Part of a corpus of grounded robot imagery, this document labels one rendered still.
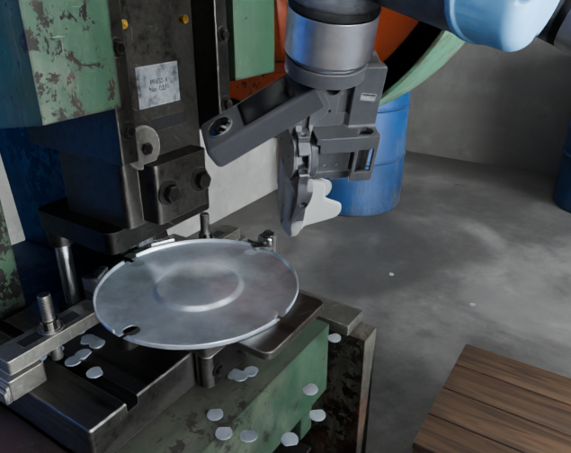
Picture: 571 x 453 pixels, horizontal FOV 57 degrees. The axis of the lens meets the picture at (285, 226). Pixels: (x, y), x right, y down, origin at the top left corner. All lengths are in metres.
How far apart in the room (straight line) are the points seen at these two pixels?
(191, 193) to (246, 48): 0.21
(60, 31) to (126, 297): 0.37
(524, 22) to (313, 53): 0.16
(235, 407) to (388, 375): 1.12
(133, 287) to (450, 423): 0.73
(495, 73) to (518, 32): 3.54
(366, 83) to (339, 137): 0.05
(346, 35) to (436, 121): 3.65
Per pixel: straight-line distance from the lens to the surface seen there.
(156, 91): 0.71
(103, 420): 0.71
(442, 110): 4.04
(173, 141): 0.74
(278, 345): 0.66
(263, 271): 0.81
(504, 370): 1.39
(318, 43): 0.44
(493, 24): 0.36
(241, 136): 0.48
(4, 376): 0.78
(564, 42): 0.49
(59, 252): 0.84
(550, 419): 1.31
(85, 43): 0.59
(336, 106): 0.49
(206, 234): 0.96
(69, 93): 0.58
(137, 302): 0.77
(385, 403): 1.75
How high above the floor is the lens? 1.19
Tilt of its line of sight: 25 degrees down
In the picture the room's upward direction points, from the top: straight up
